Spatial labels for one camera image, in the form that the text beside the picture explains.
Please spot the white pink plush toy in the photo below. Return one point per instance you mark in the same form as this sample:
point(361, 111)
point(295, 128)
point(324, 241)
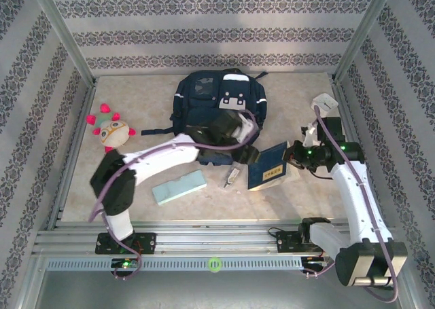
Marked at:
point(112, 136)

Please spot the aluminium side rail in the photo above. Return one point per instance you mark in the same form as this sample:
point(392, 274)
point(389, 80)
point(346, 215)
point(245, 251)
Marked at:
point(81, 112)
point(355, 132)

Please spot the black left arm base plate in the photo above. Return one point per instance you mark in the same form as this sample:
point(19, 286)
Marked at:
point(146, 242)

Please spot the clear plastic stationery packet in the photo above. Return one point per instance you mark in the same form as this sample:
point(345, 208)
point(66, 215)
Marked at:
point(232, 176)

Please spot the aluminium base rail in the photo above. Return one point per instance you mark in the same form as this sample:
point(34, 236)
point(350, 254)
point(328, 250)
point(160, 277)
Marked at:
point(217, 244)

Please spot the navy blue backpack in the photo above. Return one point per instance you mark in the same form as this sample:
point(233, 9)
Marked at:
point(200, 102)

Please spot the aluminium frame post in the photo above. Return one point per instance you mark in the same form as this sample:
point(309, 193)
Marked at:
point(361, 34)
point(65, 34)

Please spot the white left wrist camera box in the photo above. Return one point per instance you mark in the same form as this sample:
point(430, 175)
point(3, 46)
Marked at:
point(244, 129)

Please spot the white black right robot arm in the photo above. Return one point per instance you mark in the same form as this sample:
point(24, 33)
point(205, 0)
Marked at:
point(353, 200)

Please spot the blue hardcover book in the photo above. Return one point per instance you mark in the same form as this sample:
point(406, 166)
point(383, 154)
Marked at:
point(268, 173)

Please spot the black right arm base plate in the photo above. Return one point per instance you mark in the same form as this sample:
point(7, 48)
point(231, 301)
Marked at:
point(287, 242)

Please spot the light blue pencil case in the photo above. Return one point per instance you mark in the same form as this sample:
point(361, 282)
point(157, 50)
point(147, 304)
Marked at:
point(178, 188)

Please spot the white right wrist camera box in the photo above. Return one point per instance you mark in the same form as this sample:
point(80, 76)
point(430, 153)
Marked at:
point(311, 136)

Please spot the white square desk clock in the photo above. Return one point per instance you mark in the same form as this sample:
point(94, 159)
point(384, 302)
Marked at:
point(326, 100)

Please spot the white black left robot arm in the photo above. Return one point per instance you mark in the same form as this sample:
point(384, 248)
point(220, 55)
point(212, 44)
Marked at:
point(159, 153)

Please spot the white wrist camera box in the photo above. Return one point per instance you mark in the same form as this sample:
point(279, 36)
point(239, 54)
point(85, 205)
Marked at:
point(244, 129)
point(311, 136)

